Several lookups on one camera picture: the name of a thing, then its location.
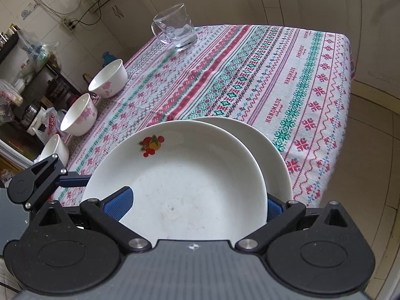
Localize white power strip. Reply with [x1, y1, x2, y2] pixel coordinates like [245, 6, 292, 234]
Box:
[60, 18, 79, 32]

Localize white red plastic bag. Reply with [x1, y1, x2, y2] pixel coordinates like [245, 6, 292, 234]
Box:
[33, 107, 60, 146]

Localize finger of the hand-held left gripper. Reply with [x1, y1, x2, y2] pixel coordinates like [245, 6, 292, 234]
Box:
[22, 154, 92, 210]

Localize blue thermos jug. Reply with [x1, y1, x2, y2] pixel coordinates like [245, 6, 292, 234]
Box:
[101, 51, 116, 68]

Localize clear plastic bag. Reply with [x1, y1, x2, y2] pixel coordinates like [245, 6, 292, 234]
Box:
[17, 29, 52, 71]

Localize small deep fruit-print plate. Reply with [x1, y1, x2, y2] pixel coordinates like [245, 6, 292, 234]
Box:
[80, 120, 269, 241]

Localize patterned red green tablecloth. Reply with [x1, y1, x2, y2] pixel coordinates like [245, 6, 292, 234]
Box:
[51, 23, 357, 208]

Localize clear glass mug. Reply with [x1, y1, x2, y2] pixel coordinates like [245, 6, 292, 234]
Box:
[151, 3, 198, 51]

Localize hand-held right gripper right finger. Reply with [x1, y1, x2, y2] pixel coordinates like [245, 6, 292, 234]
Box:
[234, 194, 354, 254]

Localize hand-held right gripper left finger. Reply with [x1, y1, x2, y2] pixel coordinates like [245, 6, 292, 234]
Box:
[29, 186, 154, 254]

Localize large white fruit-print plate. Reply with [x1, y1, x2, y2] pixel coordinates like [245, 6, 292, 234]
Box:
[190, 117, 293, 202]

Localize white bowl pink flowers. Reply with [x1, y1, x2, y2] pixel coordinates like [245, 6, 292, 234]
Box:
[38, 134, 70, 167]
[60, 93, 98, 136]
[88, 59, 128, 98]

